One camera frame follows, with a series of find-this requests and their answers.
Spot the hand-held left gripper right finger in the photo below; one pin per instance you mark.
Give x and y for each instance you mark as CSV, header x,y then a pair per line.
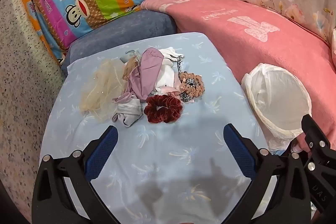
x,y
240,151

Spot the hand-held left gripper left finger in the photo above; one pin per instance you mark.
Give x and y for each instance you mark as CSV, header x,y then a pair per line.
x,y
101,153

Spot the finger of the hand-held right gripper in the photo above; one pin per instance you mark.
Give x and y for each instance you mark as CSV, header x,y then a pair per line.
x,y
316,134

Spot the grey satin cloth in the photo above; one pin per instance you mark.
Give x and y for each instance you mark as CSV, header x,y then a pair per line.
x,y
127,113

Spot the bin with white plastic bag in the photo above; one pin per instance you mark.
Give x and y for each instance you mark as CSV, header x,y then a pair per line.
x,y
278,98

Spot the purple elastic band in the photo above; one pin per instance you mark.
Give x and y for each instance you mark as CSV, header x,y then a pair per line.
x,y
123,98

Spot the beige tulle fabric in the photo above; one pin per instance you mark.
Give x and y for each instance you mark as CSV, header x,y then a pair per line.
x,y
102,90

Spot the peach dotted scrunchie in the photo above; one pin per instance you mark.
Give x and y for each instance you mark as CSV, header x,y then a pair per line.
x,y
199,87

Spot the dark red velvet scrunchie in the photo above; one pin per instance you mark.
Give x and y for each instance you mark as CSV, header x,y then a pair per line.
x,y
168,103

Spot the leopard print ribbon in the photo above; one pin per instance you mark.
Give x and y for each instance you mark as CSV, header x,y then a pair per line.
x,y
187,81

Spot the beige stocking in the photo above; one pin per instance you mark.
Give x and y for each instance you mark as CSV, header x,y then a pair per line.
x,y
131,69

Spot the purple cloth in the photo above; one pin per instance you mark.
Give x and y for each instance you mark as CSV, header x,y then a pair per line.
x,y
148,74

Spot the white cloth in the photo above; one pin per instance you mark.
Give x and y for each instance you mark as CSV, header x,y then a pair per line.
x,y
165,74

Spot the light blue palm print cloth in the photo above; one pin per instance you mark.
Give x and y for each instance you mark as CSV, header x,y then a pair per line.
x,y
162,145

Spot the pink blanket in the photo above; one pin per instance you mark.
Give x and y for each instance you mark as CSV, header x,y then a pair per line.
x,y
236,37

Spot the blue-grey cushion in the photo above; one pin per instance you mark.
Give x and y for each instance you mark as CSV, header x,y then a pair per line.
x,y
126,27

